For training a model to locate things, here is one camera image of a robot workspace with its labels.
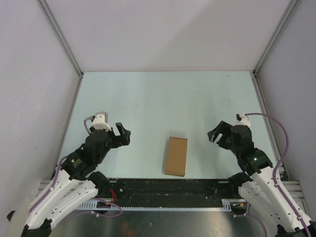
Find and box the brown cardboard box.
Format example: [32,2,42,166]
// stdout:
[164,137,188,177]

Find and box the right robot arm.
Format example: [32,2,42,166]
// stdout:
[207,119,316,237]

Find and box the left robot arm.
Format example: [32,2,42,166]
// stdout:
[5,122,131,237]

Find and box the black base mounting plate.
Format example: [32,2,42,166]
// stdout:
[109,178,237,199]

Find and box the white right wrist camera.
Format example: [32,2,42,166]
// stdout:
[236,113,251,128]

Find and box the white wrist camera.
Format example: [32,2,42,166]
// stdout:
[236,113,251,128]
[92,112,112,131]

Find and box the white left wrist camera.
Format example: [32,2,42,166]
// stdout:
[92,112,112,131]

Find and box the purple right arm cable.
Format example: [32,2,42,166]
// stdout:
[243,112,313,237]

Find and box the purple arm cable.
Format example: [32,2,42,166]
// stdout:
[27,116,123,219]
[243,112,313,237]

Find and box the grey slotted cable duct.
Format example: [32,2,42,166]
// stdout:
[76,198,247,212]

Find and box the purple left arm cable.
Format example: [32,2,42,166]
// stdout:
[27,116,123,219]

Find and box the aluminium frame rail left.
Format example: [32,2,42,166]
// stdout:
[37,0,83,76]

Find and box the aluminium frame rail right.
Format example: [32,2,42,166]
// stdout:
[253,0,301,76]

